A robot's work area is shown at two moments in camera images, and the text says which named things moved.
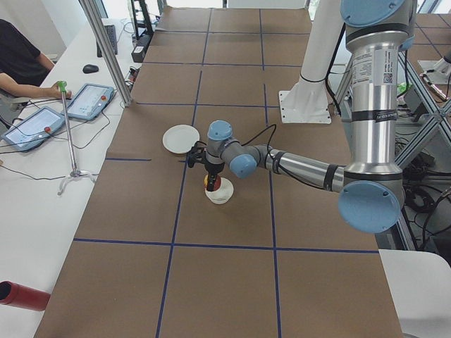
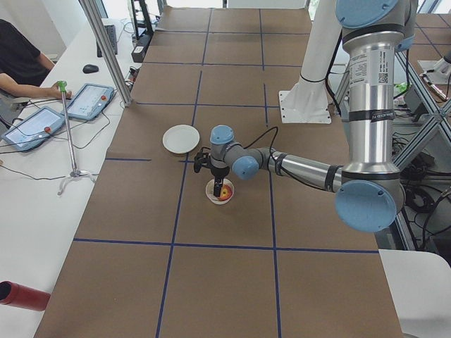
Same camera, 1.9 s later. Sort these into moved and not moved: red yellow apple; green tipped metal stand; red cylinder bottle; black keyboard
Moved: red yellow apple
Not moved: red cylinder bottle; black keyboard; green tipped metal stand
